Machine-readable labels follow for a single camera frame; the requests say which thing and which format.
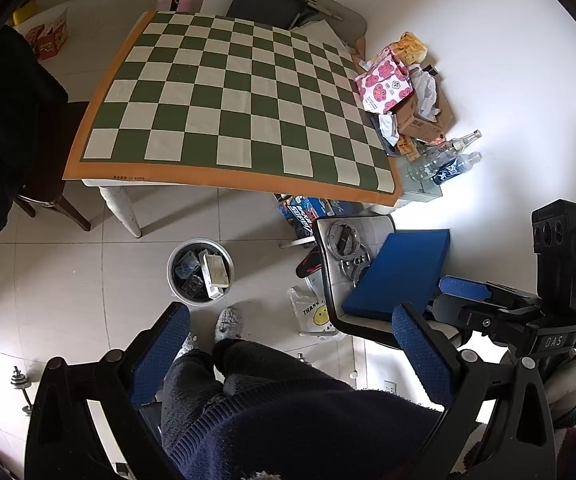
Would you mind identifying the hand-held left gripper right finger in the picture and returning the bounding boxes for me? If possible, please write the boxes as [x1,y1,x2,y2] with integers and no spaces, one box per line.
[392,302,555,480]

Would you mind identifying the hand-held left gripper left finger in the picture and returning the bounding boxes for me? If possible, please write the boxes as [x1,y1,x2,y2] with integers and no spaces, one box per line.
[24,301,192,480]

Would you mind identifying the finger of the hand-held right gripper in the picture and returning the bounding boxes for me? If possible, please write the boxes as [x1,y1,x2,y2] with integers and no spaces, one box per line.
[424,293,500,333]
[438,275,542,312]

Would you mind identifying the round trash bin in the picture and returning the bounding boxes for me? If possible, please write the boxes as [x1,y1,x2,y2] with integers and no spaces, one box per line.
[167,239,237,305]

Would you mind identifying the grey fuzzy slipper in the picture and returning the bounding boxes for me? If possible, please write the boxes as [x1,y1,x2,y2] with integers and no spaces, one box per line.
[176,332,199,360]
[214,307,245,345]

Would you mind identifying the blue cushion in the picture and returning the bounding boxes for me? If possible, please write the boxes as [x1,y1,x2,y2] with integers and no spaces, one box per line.
[341,228,452,322]

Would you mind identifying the small beige carton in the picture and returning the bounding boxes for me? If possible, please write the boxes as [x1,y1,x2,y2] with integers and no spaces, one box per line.
[202,253,231,289]

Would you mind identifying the white seat chair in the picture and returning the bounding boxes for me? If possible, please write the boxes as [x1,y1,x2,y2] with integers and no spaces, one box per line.
[312,215,464,352]

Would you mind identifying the white smiley plastic bag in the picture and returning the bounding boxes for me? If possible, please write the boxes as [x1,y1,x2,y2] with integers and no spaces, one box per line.
[288,285,347,342]

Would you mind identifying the person's legs in dark pants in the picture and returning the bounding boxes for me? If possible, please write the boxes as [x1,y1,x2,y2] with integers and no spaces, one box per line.
[160,340,474,480]

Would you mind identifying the blue label water bottle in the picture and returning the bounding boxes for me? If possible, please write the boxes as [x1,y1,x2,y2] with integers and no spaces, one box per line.
[433,151,483,184]

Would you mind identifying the small metal dumbbell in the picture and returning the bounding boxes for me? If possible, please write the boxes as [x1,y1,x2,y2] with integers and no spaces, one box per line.
[10,365,37,414]

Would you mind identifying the black and red shoe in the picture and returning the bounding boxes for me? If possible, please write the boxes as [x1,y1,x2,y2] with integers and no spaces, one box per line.
[295,249,325,279]

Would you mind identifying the clear glass bottle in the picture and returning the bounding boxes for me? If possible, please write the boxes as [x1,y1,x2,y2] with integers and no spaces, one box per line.
[433,130,483,162]

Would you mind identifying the white table leg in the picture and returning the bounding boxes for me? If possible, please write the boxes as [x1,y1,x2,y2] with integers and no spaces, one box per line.
[98,185,143,239]

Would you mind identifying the brown cardboard box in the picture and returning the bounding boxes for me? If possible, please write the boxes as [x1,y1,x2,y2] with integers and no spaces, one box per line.
[393,64,457,144]

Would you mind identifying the blue printed carton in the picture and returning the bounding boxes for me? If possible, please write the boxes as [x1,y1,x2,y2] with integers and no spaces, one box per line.
[277,194,366,239]

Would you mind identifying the crumpled white paper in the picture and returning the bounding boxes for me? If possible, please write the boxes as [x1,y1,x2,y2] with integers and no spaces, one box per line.
[377,112,401,147]

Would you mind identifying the pink flower tissue package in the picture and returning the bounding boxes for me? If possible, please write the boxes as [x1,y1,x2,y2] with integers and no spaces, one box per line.
[355,52,415,114]

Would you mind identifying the dark wooden chair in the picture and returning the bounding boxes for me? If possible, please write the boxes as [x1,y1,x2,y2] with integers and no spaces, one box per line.
[14,101,92,232]

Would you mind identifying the yellow patterned package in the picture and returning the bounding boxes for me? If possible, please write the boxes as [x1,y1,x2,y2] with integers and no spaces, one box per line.
[387,31,429,64]

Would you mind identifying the green white checkered tablecloth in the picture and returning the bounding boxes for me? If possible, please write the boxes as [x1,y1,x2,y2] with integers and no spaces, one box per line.
[62,10,403,209]

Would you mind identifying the black cloth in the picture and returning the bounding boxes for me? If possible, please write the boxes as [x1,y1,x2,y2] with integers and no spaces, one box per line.
[0,24,69,234]

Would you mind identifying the white board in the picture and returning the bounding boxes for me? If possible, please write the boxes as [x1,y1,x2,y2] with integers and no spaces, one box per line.
[292,19,355,57]

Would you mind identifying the beige folded round table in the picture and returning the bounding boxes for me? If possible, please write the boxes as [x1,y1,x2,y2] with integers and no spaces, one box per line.
[313,0,369,45]

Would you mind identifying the large red carton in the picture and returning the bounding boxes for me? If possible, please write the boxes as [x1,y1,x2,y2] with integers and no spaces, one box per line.
[36,9,69,57]

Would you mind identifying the grey folded cot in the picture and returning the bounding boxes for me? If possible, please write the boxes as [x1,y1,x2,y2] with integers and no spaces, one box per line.
[226,0,319,29]

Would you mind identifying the large metal ring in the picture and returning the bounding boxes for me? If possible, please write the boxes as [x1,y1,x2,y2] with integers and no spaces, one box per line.
[325,220,369,262]

